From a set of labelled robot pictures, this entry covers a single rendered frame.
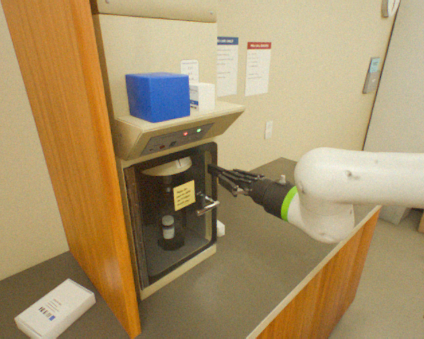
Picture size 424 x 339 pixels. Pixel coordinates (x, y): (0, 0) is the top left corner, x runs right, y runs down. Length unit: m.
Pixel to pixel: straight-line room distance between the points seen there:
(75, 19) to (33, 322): 0.76
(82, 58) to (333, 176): 0.46
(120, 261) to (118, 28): 0.50
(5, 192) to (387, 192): 1.04
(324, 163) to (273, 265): 0.62
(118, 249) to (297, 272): 0.63
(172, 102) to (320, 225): 0.39
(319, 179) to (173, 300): 0.62
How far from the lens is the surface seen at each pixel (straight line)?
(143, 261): 0.85
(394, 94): 3.50
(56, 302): 0.99
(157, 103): 0.58
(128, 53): 0.67
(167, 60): 0.72
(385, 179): 0.52
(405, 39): 3.48
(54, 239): 1.23
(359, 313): 2.34
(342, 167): 0.52
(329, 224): 0.60
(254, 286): 0.99
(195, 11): 0.78
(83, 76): 0.54
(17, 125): 1.06
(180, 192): 0.82
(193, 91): 0.70
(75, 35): 0.54
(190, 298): 0.95
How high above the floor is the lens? 1.65
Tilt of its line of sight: 24 degrees down
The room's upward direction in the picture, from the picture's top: straight up
